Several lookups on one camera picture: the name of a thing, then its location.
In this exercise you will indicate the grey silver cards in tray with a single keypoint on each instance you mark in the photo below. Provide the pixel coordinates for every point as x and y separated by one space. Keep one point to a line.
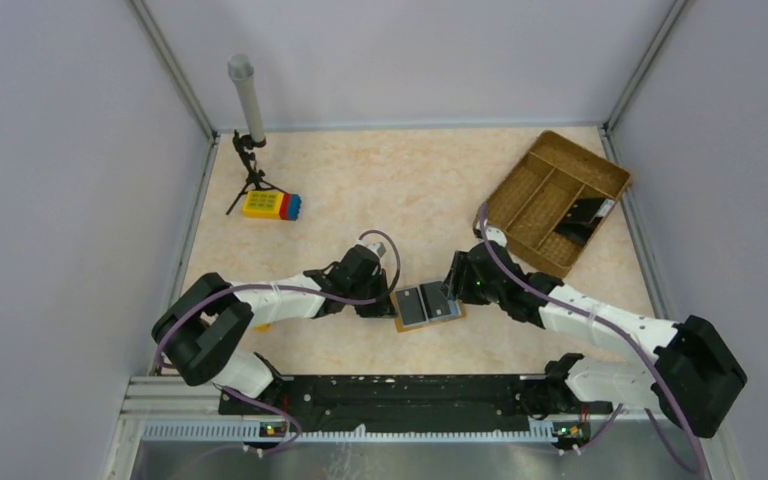
589 211

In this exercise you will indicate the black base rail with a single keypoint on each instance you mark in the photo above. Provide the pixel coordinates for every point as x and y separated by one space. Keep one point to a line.
424 403

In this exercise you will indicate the grey slotted cable duct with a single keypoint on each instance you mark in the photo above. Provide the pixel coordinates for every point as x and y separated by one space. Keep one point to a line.
241 431

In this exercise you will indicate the grey cylinder on tripod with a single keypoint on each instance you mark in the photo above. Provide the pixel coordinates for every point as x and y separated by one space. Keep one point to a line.
241 73

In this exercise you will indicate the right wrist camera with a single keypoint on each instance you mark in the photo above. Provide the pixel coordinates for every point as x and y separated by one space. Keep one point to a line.
496 235

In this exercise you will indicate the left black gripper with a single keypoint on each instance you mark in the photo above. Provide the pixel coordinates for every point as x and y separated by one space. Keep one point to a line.
383 305

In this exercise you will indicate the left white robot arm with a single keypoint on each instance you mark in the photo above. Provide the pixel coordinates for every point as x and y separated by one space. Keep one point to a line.
200 333

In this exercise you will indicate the loose black card in tray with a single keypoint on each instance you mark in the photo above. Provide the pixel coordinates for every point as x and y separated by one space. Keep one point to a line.
578 233

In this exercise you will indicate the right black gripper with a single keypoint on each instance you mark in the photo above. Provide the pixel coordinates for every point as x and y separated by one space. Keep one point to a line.
456 284

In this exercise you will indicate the yellow toy brick block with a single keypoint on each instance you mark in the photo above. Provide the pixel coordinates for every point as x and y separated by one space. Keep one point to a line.
263 204

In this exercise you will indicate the red blue toy bricks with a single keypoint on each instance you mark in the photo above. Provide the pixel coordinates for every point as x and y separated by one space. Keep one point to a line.
290 207

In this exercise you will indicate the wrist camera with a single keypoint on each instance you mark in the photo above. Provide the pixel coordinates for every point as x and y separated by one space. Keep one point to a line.
496 235
377 249

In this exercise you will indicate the black credit card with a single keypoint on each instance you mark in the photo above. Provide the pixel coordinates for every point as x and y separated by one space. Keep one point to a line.
435 304
410 307

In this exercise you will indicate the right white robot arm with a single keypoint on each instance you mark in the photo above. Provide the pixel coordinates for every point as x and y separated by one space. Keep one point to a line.
685 369

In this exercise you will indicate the small black tripod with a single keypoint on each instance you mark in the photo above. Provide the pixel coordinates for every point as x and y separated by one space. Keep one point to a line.
246 146

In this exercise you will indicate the woven brown divided tray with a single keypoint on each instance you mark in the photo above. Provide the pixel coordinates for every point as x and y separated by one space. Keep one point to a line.
538 191

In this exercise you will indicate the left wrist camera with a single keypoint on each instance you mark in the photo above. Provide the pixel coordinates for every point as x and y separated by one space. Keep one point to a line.
377 249

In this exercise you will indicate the yellow leather card holder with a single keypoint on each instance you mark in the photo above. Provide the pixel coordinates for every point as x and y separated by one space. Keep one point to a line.
457 308

